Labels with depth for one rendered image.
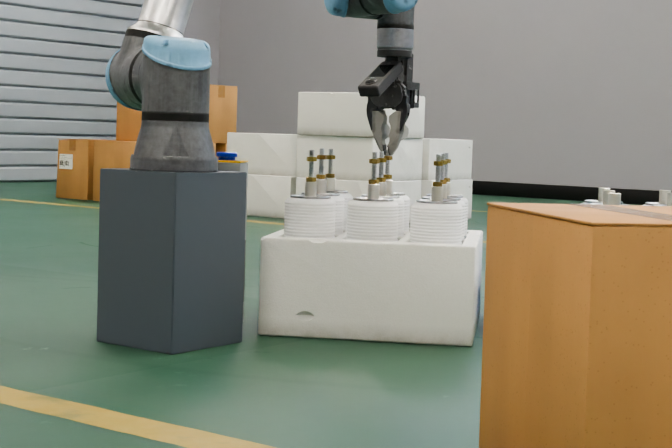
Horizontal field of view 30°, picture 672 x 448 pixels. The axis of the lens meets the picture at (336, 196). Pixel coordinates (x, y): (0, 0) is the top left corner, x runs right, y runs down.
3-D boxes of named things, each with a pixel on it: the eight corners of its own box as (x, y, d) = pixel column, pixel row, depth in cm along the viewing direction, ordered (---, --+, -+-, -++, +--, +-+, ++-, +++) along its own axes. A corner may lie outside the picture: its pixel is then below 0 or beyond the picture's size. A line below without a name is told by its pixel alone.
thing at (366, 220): (360, 292, 240) (363, 198, 239) (405, 297, 235) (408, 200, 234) (334, 297, 232) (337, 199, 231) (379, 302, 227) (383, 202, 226)
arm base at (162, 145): (175, 172, 207) (177, 112, 206) (111, 168, 216) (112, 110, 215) (235, 171, 219) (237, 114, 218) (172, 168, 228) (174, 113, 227)
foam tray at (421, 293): (472, 347, 223) (476, 246, 222) (257, 335, 229) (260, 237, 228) (479, 316, 262) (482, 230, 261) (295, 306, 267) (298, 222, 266)
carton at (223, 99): (236, 143, 659) (237, 86, 658) (204, 142, 641) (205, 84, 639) (195, 141, 678) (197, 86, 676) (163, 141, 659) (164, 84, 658)
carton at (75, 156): (100, 196, 660) (101, 139, 659) (131, 198, 646) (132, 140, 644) (55, 197, 637) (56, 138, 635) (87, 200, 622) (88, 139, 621)
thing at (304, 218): (339, 297, 232) (342, 199, 231) (289, 297, 229) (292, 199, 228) (324, 290, 241) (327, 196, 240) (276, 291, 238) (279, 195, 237)
